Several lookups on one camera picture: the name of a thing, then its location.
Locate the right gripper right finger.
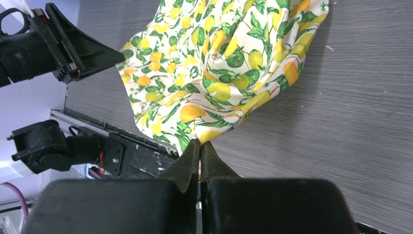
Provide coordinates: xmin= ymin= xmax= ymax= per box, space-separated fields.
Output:
xmin=200 ymin=142 xmax=357 ymax=234

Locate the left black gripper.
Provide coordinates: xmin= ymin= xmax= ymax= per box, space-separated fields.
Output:
xmin=28 ymin=3 xmax=125 ymax=84

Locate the yellow floral garment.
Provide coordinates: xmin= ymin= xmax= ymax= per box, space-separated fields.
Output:
xmin=116 ymin=0 xmax=329 ymax=153

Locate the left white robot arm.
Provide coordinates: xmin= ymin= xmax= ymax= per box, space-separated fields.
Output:
xmin=0 ymin=0 xmax=124 ymax=180

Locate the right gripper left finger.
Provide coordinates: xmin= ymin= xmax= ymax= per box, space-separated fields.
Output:
xmin=22 ymin=139 xmax=200 ymax=234

